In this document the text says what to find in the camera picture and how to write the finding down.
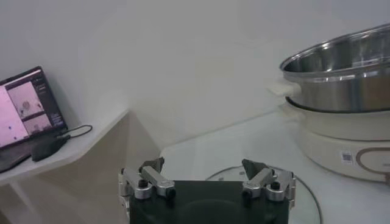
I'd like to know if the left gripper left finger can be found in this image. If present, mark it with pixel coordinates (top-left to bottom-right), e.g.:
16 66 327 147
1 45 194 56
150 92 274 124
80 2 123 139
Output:
118 156 177 201

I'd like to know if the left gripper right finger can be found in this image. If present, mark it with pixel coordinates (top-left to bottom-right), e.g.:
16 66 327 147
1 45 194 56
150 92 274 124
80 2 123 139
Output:
241 158 297 203

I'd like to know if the glass lid with cream handle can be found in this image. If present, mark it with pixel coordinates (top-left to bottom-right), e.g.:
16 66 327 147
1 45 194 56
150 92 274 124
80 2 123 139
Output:
205 165 323 224

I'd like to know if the stainless steel steamer basket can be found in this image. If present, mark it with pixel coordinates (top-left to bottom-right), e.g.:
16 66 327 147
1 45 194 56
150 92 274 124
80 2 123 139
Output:
268 23 390 114

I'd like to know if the cream electric cooker pot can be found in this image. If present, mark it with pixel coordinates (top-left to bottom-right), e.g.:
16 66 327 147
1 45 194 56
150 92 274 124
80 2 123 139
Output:
278 97 390 185

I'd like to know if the white side table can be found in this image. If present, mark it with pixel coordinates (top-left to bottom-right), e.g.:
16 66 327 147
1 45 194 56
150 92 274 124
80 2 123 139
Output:
0 109 162 224

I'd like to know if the black computer mouse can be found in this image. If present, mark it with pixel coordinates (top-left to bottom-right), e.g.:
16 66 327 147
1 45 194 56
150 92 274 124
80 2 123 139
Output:
31 135 71 163

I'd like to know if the laptop with pink screen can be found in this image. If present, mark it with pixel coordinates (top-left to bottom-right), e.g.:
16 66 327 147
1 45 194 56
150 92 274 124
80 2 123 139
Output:
0 66 68 174

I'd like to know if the thin black looped cable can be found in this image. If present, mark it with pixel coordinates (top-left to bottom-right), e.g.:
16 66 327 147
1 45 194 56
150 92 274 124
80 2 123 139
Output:
56 124 93 141

